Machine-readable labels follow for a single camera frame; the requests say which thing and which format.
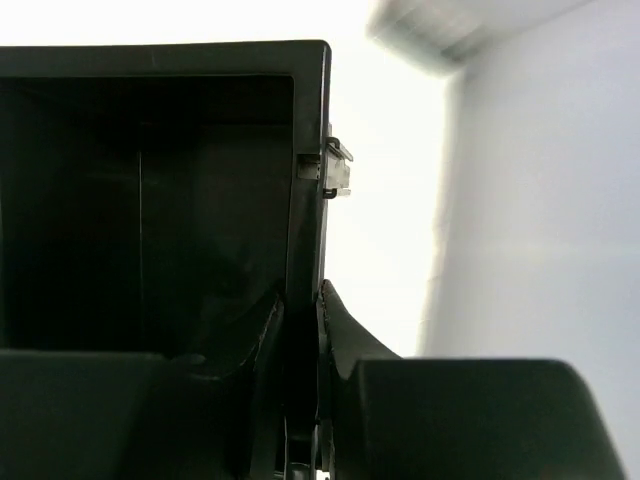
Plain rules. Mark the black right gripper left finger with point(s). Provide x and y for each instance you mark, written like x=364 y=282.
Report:
x=139 y=416

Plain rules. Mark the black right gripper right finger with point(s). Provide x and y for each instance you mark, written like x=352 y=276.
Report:
x=381 y=416

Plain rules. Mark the black plastic bin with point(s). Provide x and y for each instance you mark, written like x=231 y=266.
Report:
x=152 y=194

